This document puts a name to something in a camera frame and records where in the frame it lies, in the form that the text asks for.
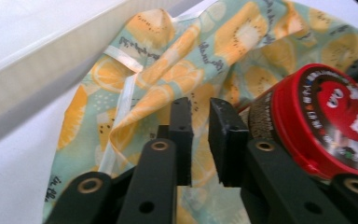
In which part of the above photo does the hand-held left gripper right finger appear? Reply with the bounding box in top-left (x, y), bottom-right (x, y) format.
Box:
top-left (207, 97), bottom-right (251, 189)

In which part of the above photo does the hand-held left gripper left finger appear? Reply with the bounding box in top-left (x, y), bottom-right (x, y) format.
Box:
top-left (157, 96), bottom-right (195, 188)

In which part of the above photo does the red lid candy canister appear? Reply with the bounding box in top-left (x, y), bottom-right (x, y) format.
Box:
top-left (239, 63), bottom-right (358, 182)

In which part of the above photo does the fruit print cloth bag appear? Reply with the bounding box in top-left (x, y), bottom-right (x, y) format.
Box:
top-left (42, 0), bottom-right (358, 224)

